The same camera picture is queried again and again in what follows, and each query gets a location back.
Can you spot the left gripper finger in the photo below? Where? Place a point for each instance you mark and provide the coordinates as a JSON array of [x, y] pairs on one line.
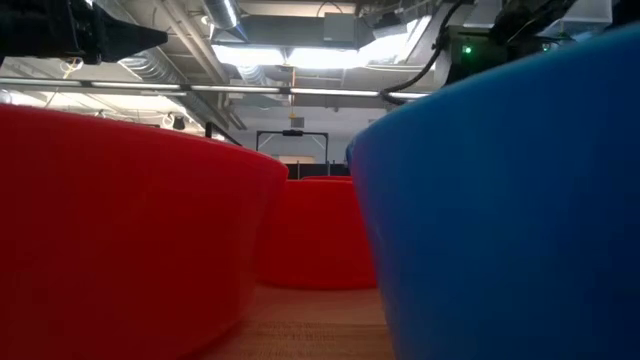
[[125, 44], [122, 29]]

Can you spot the blue plastic mini bowl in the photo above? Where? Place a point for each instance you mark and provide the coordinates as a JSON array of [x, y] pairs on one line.
[[500, 225]]

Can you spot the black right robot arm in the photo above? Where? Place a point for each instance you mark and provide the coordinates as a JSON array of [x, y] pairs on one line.
[[500, 55]]

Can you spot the black ceiling spotlight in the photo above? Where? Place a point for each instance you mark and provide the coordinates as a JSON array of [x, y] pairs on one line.
[[178, 122]]

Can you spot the long ceiling light strip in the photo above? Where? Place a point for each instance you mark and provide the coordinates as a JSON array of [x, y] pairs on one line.
[[235, 88]]

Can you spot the wooden shelf with black brackets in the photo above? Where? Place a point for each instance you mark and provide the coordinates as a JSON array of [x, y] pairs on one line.
[[208, 131]]

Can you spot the bright ceiling light panel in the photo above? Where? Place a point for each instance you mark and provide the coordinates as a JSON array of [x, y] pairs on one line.
[[250, 55]]

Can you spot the grey ceiling unit box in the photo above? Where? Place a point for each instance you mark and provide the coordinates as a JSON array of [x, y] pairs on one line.
[[340, 27]]

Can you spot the ribbed silver air duct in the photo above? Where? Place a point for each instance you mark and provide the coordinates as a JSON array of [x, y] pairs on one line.
[[150, 65]]

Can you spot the round silver air duct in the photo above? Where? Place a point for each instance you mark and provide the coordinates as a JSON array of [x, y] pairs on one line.
[[222, 12]]

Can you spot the grey square wall vent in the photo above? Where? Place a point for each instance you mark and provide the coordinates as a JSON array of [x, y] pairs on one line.
[[297, 122]]

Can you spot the distant black gantry frame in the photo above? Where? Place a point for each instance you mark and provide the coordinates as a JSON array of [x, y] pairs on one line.
[[292, 133]]

